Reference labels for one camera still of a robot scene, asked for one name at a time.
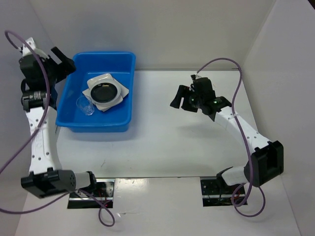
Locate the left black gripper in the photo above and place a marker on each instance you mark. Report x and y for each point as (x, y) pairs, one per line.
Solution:
(66, 68)

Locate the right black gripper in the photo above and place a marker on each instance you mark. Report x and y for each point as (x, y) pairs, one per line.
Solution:
(182, 91)

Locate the square white black-rimmed plate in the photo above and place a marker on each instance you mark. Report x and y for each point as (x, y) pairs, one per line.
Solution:
(106, 95)

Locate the clear plastic cup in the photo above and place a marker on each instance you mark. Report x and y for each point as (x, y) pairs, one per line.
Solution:
(85, 105)

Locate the rectangular white plate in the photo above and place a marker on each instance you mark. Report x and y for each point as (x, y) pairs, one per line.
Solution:
(104, 78)

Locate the round black plate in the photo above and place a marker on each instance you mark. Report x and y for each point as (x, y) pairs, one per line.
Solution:
(105, 93)

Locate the round white bowl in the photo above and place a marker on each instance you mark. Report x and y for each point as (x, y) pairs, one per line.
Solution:
(118, 94)

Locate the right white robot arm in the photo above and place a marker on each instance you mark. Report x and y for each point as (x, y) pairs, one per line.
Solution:
(266, 158)

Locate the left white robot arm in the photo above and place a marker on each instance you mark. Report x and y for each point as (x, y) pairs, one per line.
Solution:
(46, 177)

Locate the blue plastic bin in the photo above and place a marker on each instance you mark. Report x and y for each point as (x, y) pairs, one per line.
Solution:
(121, 65)

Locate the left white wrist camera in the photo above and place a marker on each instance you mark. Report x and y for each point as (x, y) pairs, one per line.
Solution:
(30, 43)

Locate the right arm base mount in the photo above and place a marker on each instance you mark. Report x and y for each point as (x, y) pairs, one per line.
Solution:
(213, 195)

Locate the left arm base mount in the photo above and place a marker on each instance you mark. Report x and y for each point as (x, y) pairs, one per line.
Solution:
(104, 193)

